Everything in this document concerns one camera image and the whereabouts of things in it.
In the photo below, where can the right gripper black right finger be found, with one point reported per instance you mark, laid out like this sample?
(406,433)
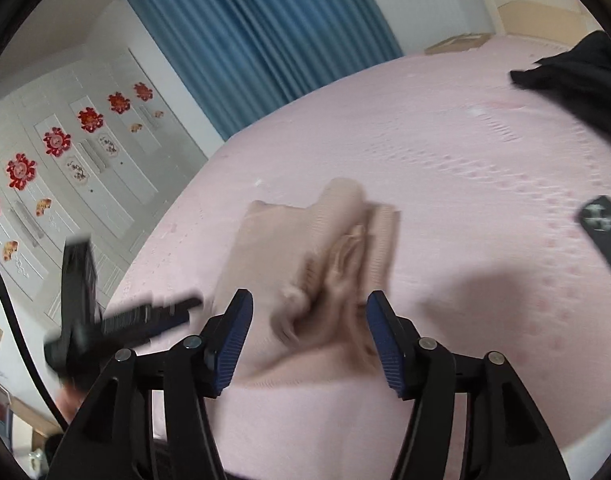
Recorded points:
(506,436)

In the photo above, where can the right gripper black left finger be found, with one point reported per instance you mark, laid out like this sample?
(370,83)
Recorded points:
(145,416)

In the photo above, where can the beige knitted sweater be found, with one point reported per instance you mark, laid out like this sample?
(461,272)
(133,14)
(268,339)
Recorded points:
(310,271)

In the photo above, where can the left hand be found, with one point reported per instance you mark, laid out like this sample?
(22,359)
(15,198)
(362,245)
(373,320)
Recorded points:
(69,400)

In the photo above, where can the pink patterned bed sheet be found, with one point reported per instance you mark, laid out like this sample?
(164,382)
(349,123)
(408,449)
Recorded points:
(487,179)

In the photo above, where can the black jacket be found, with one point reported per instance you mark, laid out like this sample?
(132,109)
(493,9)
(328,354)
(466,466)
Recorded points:
(579,80)

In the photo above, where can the white wardrobe with red decorations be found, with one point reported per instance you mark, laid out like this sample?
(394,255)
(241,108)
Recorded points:
(88,150)

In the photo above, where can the cream wooden headboard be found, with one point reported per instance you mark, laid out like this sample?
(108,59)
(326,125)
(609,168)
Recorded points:
(561,22)

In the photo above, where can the blue curtain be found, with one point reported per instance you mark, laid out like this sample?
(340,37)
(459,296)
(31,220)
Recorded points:
(243,59)

